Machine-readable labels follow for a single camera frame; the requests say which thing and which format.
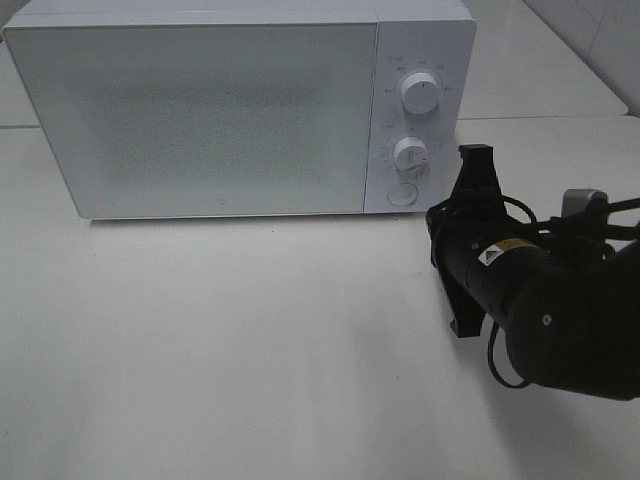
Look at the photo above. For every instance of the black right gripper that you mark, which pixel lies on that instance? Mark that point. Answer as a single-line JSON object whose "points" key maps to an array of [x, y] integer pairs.
{"points": [[474, 208]]}

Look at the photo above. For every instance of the round white door button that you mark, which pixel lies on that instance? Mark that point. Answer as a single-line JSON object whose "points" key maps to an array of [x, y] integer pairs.
{"points": [[402, 194]]}

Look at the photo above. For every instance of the white microwave knob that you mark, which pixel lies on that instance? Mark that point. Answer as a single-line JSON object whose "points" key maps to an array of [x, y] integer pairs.
{"points": [[420, 92], [410, 154]]}

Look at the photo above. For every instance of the white microwave door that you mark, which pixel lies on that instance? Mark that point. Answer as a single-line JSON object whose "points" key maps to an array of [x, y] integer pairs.
{"points": [[204, 121]]}

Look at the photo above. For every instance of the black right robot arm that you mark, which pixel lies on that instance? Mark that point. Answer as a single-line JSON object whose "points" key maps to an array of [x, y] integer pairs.
{"points": [[563, 292]]}

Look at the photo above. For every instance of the white adjacent table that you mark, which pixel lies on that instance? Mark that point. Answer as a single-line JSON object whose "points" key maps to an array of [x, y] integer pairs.
{"points": [[520, 68]]}

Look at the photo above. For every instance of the white microwave oven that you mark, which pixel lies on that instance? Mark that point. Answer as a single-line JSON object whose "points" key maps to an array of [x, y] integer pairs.
{"points": [[411, 36]]}

